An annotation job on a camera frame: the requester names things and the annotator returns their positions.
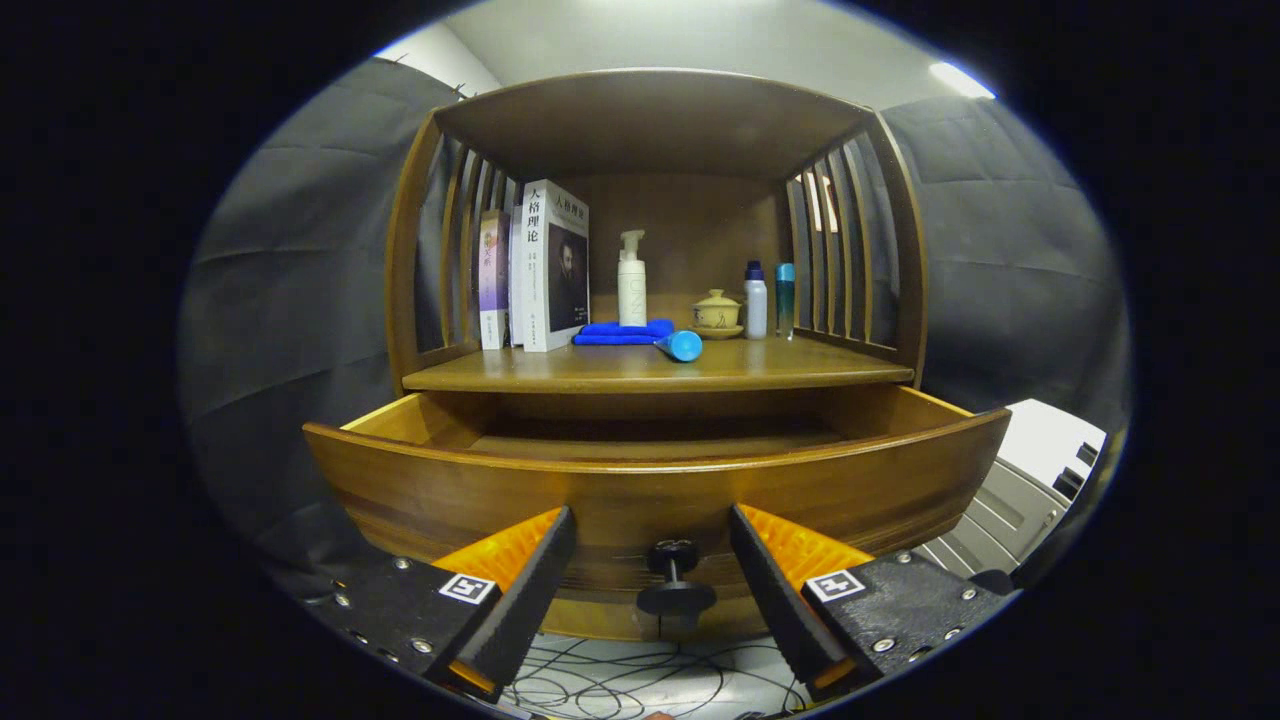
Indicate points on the wooden cabinet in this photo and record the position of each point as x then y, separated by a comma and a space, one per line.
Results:
650, 120

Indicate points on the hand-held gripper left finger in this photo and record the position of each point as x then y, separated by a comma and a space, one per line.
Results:
520, 600

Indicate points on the blue folded cloth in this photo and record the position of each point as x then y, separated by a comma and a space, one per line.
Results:
615, 330

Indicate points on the white pump bottle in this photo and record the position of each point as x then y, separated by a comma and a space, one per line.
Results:
632, 295

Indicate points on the wooden countertop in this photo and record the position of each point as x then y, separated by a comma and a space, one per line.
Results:
620, 370

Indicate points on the ceiling strip light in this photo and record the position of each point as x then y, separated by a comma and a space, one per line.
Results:
960, 80

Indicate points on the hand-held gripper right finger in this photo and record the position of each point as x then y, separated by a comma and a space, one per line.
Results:
775, 600

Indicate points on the thin white book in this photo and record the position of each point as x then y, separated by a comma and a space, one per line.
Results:
515, 290

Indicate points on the wooden drawer with black knob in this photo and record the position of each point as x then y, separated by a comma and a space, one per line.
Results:
650, 490

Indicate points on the white bottle with blue cap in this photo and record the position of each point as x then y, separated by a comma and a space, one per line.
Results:
756, 305

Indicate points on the blue white cosmetic tube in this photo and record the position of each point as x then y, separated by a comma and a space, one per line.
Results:
685, 346

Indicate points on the yellow ceramic saucer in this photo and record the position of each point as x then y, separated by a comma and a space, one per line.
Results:
722, 333

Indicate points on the clear teal bottle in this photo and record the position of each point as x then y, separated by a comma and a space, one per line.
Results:
785, 300

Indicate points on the white portrait book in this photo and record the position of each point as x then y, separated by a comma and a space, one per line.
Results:
565, 270

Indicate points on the yellow lidded teacup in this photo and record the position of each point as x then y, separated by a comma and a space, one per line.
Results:
717, 312

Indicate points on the purple book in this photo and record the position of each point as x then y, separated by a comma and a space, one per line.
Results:
493, 270

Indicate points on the white grey appliance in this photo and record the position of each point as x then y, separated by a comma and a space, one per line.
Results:
1040, 450

